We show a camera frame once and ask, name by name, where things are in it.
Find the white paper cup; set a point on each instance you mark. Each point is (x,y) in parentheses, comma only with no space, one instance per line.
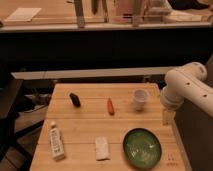
(140,97)

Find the wooden post right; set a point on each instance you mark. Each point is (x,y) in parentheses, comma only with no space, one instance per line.
(136,11)

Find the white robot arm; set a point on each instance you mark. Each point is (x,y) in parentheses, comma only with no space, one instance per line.
(187,82)

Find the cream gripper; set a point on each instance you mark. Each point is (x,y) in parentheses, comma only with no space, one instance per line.
(167,116)

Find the white paper sheet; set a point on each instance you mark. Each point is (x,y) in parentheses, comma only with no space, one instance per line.
(23,15)

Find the black eraser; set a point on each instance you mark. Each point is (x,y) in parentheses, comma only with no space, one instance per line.
(75,100)

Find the orange carrot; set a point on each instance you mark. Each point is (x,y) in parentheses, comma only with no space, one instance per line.
(110,107)

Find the green glass bowl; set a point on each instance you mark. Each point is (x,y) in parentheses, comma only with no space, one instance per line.
(142,148)

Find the white tube with label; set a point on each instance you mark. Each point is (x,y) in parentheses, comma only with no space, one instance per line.
(56,142)

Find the wooden post left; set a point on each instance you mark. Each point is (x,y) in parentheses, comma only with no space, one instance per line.
(79,13)

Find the wooden post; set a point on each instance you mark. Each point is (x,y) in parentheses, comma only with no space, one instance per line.
(136,11)
(79,13)

